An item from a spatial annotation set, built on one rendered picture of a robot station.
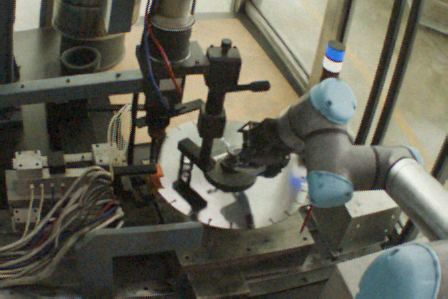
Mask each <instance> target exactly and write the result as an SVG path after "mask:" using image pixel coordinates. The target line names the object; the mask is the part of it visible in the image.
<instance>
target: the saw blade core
mask: <svg viewBox="0 0 448 299"><path fill-rule="evenodd" d="M193 122H194V123H195V125H194V123H193ZM196 123H197V121H192V122H185V123H182V124H180V125H178V126H177V127H174V128H172V129H170V130H169V131H167V133H166V135H165V138H164V140H163V144H162V147H161V150H160V153H159V157H158V159H159V161H158V163H155V161H156V157H157V154H156V153H157V142H156V144H155V145H154V147H153V149H152V151H151V153H150V156H149V157H150V160H151V161H150V163H149V164H156V165H160V167H161V168H162V171H163V174H164V177H163V178H152V180H153V183H154V185H155V187H156V189H157V191H158V192H159V194H160V195H161V196H162V197H163V198H164V199H165V200H166V201H167V202H168V203H169V204H170V203H171V202H172V203H171V204H170V205H171V206H172V207H173V208H175V209H177V210H179V211H180V212H182V214H184V215H185V216H187V215H188V214H189V213H190V212H191V213H190V214H189V215H188V217H189V218H191V219H195V220H197V221H202V223H204V224H207V223H208V221H209V220H211V221H210V223H209V226H213V227H217V228H226V229H230V223H231V224H232V225H231V229H233V230H252V226H253V229H260V228H265V227H269V226H271V225H273V224H277V223H279V222H281V221H283V220H284V219H286V218H288V217H290V216H291V215H292V214H294V213H295V212H296V211H297V210H298V209H299V208H300V207H301V204H302V203H303V201H304V199H305V198H306V195H307V191H308V189H307V186H306V185H301V183H307V184H308V182H306V179H305V178H306V168H305V165H304V164H305V163H303V161H302V159H301V158H300V157H299V155H297V154H295V153H290V160H289V164H288V167H285V168H283V169H282V173H279V174H278V175H277V176H276V177H275V178H273V179H268V178H264V177H260V176H257V179H256V181H255V182H254V183H253V184H252V185H251V186H249V187H245V188H241V189H230V188H222V187H219V186H217V185H216V184H215V183H213V182H212V181H210V180H209V179H208V177H207V176H206V175H205V174H204V173H203V172H202V171H201V170H199V169H198V168H197V166H196V165H195V164H194V168H193V171H190V170H189V171H181V170H180V164H179V163H180V157H181V154H180V151H179V150H178V149H177V147H178V141H179V140H183V139H185V138H187V137H188V138H190V139H191V140H192V141H194V142H195V144H197V145H198V146H199V147H200V146H201V141H202V139H201V138H199V136H198V131H197V126H196ZM231 123H232V124H230V120H227V121H226V125H225V129H224V134H223V138H224V139H225V140H226V141H227V142H228V143H229V144H230V145H231V146H232V145H236V146H238V147H242V143H243V142H245V141H243V138H242V134H243V133H237V132H236V131H237V130H238V129H239V128H240V127H242V126H243V125H244V124H245V123H247V122H243V121H234V120H231ZM179 130H181V131H179ZM167 138H168V139H167ZM155 147H156V148H155ZM224 148H226V147H225V146H224V145H223V144H222V143H221V142H220V141H219V139H214V145H213V151H214V150H217V149H224ZM213 151H212V152H213ZM298 165H300V166H298ZM302 178H304V179H302ZM160 188H161V189H160ZM162 188H165V189H162ZM301 191H303V192H301ZM173 201H174V202H173ZM295 202H297V203H295ZM284 212H286V213H284ZM287 214H288V215H289V216H288V215H287ZM269 220H272V222H271V221H269ZM272 223H273V224H272ZM251 224H252V225H251Z"/></svg>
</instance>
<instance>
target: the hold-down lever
mask: <svg viewBox="0 0 448 299"><path fill-rule="evenodd" d="M270 88H271V83H270V81H269V80H267V79H263V80H255V81H251V82H250V83H249V84H242V85H233V86H223V91H224V93H231V92H239V91H248V90H250V91H252V92H262V91H269V90H270Z"/></svg>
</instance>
